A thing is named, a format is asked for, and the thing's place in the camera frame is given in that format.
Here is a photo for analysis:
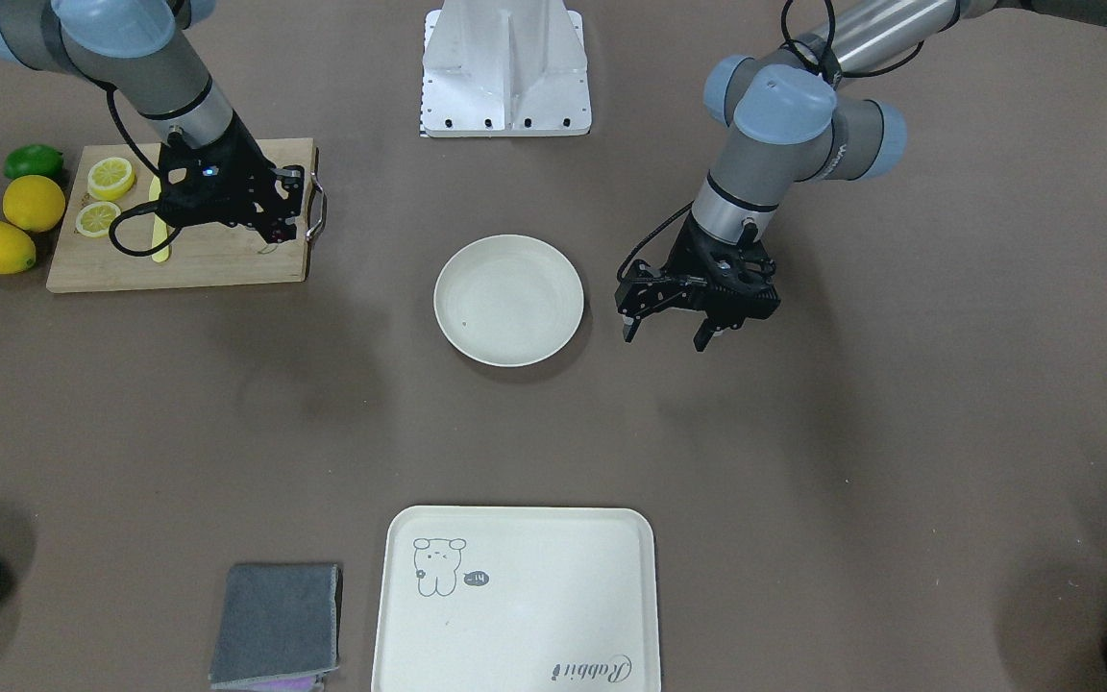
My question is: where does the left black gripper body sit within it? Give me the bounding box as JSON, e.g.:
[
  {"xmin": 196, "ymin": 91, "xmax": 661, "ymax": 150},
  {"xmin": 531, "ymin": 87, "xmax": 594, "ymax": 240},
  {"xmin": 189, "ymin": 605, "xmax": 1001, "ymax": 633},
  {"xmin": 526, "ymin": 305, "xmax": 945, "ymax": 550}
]
[{"xmin": 615, "ymin": 216, "xmax": 780, "ymax": 332}]

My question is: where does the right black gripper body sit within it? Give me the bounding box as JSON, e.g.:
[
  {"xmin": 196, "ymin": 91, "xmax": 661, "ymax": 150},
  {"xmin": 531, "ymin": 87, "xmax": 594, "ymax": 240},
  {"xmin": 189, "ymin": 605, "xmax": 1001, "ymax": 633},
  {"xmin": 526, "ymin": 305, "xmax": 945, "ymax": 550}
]
[{"xmin": 158, "ymin": 121, "xmax": 306, "ymax": 236}]

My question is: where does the beige round plate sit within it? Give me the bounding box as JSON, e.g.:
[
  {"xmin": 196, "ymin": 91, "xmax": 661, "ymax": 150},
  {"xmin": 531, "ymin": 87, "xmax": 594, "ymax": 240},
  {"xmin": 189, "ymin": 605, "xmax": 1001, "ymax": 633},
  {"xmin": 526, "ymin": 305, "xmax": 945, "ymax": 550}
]
[{"xmin": 433, "ymin": 234, "xmax": 584, "ymax": 368}]

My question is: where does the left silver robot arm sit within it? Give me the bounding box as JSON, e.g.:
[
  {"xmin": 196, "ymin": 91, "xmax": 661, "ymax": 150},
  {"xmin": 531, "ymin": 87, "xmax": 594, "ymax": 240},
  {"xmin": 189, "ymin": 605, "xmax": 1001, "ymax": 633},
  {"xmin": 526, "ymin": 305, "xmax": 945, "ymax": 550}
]
[{"xmin": 615, "ymin": 1, "xmax": 1000, "ymax": 351}]

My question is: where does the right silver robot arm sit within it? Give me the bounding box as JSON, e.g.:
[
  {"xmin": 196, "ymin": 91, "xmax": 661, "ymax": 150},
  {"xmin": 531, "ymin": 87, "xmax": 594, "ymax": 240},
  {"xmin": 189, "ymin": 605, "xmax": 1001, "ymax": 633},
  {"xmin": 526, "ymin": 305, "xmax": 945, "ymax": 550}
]
[{"xmin": 0, "ymin": 1, "xmax": 306, "ymax": 244}]

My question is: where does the cream rabbit tray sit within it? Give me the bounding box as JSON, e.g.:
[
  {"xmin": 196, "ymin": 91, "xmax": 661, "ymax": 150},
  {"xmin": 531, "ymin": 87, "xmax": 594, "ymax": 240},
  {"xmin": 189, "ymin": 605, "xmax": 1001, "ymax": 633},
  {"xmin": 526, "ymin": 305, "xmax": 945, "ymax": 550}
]
[{"xmin": 372, "ymin": 507, "xmax": 662, "ymax": 691}]

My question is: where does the yellow plastic knife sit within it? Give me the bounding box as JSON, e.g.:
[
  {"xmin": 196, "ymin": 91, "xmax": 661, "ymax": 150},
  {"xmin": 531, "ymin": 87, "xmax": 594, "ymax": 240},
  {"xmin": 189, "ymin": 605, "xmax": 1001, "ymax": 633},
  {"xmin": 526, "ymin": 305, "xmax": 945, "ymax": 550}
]
[{"xmin": 148, "ymin": 176, "xmax": 170, "ymax": 264}]

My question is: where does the wooden cutting board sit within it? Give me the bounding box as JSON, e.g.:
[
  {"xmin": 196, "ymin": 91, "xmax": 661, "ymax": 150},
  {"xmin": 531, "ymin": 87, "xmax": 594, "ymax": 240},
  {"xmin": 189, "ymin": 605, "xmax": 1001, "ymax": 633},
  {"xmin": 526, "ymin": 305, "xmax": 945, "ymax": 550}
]
[{"xmin": 45, "ymin": 144, "xmax": 313, "ymax": 293}]

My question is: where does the upper lemon slice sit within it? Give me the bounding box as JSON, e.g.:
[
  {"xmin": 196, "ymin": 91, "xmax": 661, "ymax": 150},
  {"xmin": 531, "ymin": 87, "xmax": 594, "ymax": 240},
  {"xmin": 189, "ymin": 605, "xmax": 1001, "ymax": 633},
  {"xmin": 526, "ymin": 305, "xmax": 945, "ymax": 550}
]
[{"xmin": 86, "ymin": 157, "xmax": 136, "ymax": 202}]

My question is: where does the lemon slice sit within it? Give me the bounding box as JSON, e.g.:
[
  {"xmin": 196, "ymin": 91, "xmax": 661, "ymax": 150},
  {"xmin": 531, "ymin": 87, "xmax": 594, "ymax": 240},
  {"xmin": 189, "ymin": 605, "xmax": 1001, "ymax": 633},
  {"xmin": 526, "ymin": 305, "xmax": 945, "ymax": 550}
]
[
  {"xmin": 74, "ymin": 200, "xmax": 122, "ymax": 239},
  {"xmin": 86, "ymin": 157, "xmax": 136, "ymax": 202}
]

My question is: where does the lower lemon slice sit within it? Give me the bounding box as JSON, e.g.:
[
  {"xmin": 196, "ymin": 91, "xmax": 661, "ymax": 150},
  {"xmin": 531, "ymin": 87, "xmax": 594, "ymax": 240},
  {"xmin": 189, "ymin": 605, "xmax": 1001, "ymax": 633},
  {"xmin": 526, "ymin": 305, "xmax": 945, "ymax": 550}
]
[{"xmin": 74, "ymin": 200, "xmax": 122, "ymax": 239}]

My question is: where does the round yellow lemon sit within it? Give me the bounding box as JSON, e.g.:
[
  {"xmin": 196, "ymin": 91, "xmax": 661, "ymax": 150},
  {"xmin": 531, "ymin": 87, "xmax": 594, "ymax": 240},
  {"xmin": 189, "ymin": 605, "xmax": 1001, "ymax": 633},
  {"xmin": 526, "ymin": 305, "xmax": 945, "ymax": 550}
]
[{"xmin": 3, "ymin": 175, "xmax": 66, "ymax": 233}]

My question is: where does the green lime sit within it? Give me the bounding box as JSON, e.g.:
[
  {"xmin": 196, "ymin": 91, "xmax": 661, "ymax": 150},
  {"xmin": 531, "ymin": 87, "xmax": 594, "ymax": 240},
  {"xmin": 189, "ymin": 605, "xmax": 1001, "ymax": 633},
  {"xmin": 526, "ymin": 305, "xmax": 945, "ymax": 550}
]
[{"xmin": 3, "ymin": 143, "xmax": 64, "ymax": 183}]

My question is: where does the grey folded cloth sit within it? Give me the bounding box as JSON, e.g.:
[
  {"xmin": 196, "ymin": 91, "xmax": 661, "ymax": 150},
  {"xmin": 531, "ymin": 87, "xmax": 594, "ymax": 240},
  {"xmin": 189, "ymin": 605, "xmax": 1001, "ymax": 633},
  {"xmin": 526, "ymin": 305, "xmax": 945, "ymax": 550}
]
[{"xmin": 209, "ymin": 562, "xmax": 341, "ymax": 691}]

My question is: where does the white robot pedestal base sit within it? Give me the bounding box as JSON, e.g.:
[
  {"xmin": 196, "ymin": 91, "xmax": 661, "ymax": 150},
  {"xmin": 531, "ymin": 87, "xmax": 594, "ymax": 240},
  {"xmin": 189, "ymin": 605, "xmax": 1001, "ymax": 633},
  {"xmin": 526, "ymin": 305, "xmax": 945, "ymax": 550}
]
[{"xmin": 420, "ymin": 1, "xmax": 593, "ymax": 137}]

